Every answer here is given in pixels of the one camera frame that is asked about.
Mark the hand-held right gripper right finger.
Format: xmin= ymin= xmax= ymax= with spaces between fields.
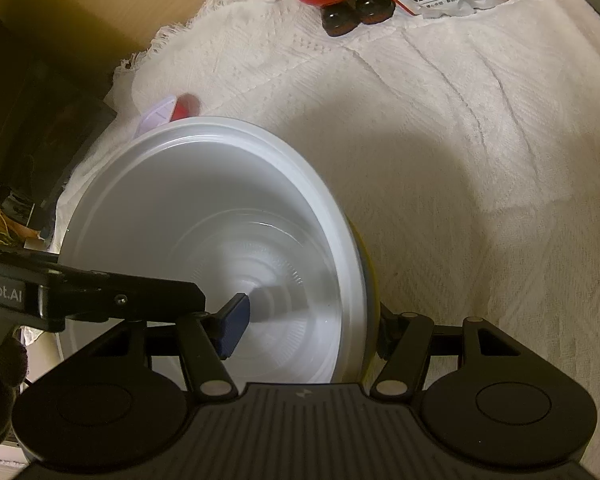
xmin=369 ymin=305 xmax=507 ymax=397

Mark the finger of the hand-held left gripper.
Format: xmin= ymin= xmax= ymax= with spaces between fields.
xmin=39 ymin=264 xmax=207 ymax=334

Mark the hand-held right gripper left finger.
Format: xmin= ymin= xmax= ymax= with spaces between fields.
xmin=97 ymin=294 xmax=252 ymax=397

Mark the white paper bowl orange print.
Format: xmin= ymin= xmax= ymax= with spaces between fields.
xmin=55 ymin=116 xmax=382 ymax=387

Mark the person's left hand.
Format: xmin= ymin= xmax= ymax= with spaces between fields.
xmin=0 ymin=331 xmax=30 ymax=463

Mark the lilac rectangular plastic tray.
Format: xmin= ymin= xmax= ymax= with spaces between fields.
xmin=134 ymin=95 xmax=178 ymax=137

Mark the white fringed blanket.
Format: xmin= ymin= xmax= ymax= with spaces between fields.
xmin=47 ymin=0 xmax=600 ymax=480

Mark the black box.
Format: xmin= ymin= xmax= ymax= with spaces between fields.
xmin=0 ymin=2 xmax=119 ymax=213

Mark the red plastic tray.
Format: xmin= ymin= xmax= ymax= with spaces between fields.
xmin=170 ymin=94 xmax=202 ymax=122

